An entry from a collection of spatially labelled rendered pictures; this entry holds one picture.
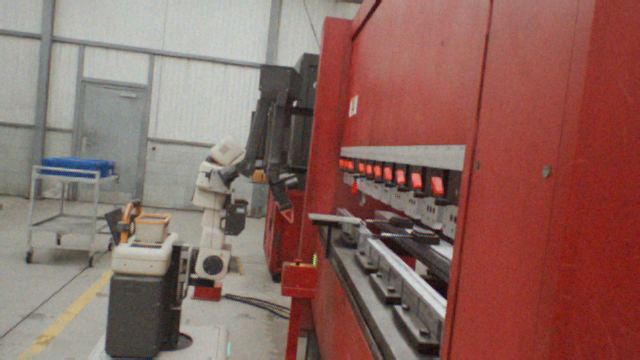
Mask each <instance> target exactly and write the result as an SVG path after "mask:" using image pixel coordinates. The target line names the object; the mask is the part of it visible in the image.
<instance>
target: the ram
mask: <svg viewBox="0 0 640 360"><path fill-rule="evenodd" d="M482 4H483V0H382V3H381V4H380V6H379V7H378V9H377V10H376V11H375V12H374V13H373V15H372V16H371V17H370V19H369V20H368V22H367V23H366V25H365V26H364V27H363V29H362V30H361V32H360V33H359V35H358V36H357V37H356V39H355V40H354V42H353V43H352V52H351V60H350V69H349V79H348V88H347V96H346V106H345V115H344V124H343V134H342V142H341V147H357V146H415V145H466V134H467V125H468V117H469V109H470V100H471V93H472V85H473V76H474V68H475V60H476V52H477V44H478V36H479V28H480V19H481V11H482ZM356 95H358V97H357V106H356V113H355V114H354V107H353V108H351V116H349V110H350V101H351V98H353V97H354V96H355V97H356ZM352 110H353V115H352ZM340 156H347V157H355V158H363V159H371V160H379V161H386V162H394V163H403V164H411V165H419V166H426V167H434V168H442V169H450V170H458V171H463V166H464V158H450V157H432V156H415V155H397V154H379V153H361V152H343V151H340Z"/></svg>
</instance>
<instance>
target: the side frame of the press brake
mask: <svg viewBox="0 0 640 360"><path fill-rule="evenodd" d="M351 25H352V19H346V18H339V17H331V16H326V17H325V19H324V22H323V26H322V35H321V45H320V54H319V63H318V72H317V82H316V92H315V100H314V110H313V119H312V129H311V138H310V147H309V157H308V166H307V176H306V184H305V194H304V204H303V213H302V222H301V231H300V241H299V260H301V261H302V262H300V263H308V264H314V255H315V249H316V239H317V234H318V228H319V226H318V225H312V224H311V222H312V220H310V219H309V217H308V214H318V215H328V216H337V209H338V208H340V209H345V210H346V211H348V212H349V213H350V214H351V215H352V216H353V217H354V218H355V219H361V220H363V221H364V222H365V223H366V228H367V229H368V230H369V231H371V232H372V233H373V234H377V235H381V233H380V232H381V231H382V230H381V229H380V228H378V227H377V226H376V225H375V224H374V222H368V221H365V220H374V218H375V213H376V211H383V212H392V213H394V214H396V215H398V216H400V217H402V218H407V219H409V220H410V218H411V217H410V216H408V215H406V214H405V212H404V211H398V210H396V209H394V208H392V207H391V205H387V204H385V203H383V202H382V201H381V200H380V199H376V198H374V197H372V195H368V194H366V197H365V203H363V207H362V206H360V205H359V204H360V202H359V201H358V198H359V189H358V188H357V191H356V194H352V185H349V184H348V183H345V182H344V181H343V178H344V172H343V171H340V160H343V161H344V160H345V161H346V157H347V156H340V150H341V142H342V134H343V124H344V115H345V106H346V96H347V88H348V79H349V69H350V60H351V52H352V43H353V42H354V40H351V39H350V35H351ZM398 258H399V259H400V260H401V261H402V262H405V263H406V264H407V265H408V266H409V267H410V268H411V269H412V270H413V271H414V272H415V271H416V262H417V259H416V258H408V257H398ZM299 328H307V329H309V330H310V332H312V333H316V332H315V327H314V320H313V313H312V305H311V299H306V298H302V304H301V314H300V323H299Z"/></svg>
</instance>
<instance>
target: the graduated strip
mask: <svg viewBox="0 0 640 360"><path fill-rule="evenodd" d="M465 149H466V145H415V146H357V147H341V150H340V151H343V152H361V153H379V154H397V155H415V156H432V157H450V158H464V157H465Z"/></svg>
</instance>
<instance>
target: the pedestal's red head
mask: <svg viewBox="0 0 640 360"><path fill-rule="evenodd" d="M315 258H316V260H317V267H315V266H314V264H308V263H301V264H304V266H298V265H291V263H296V262H284V263H283V272H282V281H281V296H282V297H294V298H306V299H315V294H316V284H317V274H318V263H319V261H318V258H317V255H316V253H315Z"/></svg>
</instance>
